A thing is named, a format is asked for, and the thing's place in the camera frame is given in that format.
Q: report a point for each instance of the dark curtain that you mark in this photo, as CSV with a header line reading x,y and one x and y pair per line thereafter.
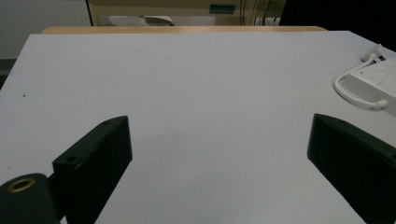
x,y
342,18

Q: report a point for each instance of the white chair base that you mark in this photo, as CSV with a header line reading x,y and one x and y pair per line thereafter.
x,y
155,20

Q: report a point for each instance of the wooden table edge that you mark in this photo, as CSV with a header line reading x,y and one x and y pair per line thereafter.
x,y
186,29

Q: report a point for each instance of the beige cabinet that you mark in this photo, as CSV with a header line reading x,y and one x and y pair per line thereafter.
x,y
193,9

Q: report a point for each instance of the white power strip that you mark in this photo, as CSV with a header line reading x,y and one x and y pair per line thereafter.
x,y
375,81

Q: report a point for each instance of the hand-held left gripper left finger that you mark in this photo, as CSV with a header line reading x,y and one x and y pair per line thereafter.
x,y
93,161

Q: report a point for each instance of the white plug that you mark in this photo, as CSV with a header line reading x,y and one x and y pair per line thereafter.
x,y
373,53

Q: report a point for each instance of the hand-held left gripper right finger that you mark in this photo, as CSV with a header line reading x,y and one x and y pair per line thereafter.
x,y
355,161

